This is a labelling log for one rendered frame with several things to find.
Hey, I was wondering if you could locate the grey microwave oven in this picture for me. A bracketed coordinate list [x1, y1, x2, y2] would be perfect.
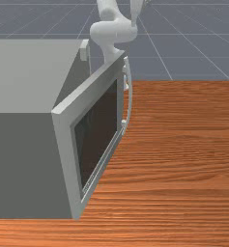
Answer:
[0, 39, 92, 220]

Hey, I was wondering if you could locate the grey microwave door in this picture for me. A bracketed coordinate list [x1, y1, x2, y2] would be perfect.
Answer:
[50, 51, 134, 222]

